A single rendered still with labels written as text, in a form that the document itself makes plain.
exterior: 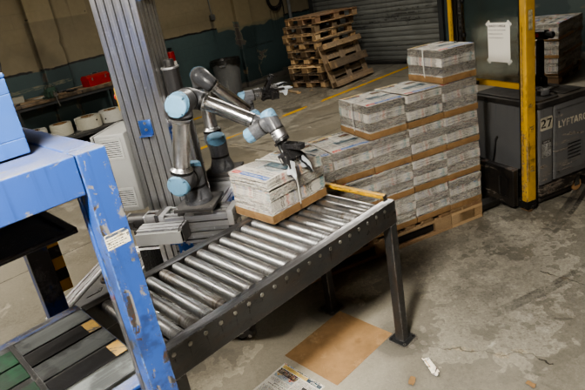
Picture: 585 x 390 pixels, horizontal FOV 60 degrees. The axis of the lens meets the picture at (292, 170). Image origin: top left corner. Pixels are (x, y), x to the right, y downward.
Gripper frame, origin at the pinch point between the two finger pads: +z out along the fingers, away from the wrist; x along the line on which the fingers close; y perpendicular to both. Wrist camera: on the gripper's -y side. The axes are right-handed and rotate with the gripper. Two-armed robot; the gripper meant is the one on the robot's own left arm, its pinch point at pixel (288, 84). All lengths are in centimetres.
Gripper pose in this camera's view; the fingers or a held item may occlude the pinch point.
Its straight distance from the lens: 342.1
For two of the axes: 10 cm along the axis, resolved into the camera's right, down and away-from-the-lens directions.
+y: 1.2, 8.8, 4.5
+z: 9.4, -2.5, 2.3
